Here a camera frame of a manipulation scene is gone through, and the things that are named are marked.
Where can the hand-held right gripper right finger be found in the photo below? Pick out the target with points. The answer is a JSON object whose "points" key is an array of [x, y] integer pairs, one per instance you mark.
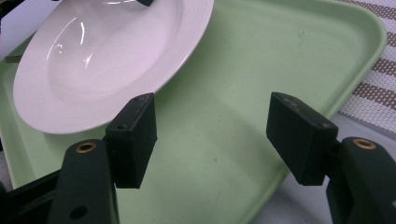
{"points": [[299, 140]]}

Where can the brown white striped placemat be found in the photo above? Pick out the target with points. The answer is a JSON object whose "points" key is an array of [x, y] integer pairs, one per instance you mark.
{"points": [[373, 93]]}

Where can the light green plastic tray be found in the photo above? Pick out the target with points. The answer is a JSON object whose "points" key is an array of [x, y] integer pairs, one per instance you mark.
{"points": [[236, 77]]}

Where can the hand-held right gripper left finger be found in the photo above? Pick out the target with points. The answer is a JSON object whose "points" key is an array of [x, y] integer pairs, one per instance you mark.
{"points": [[134, 143]]}

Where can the white deep plate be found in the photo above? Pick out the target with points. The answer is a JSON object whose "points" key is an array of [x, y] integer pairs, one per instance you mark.
{"points": [[102, 62]]}

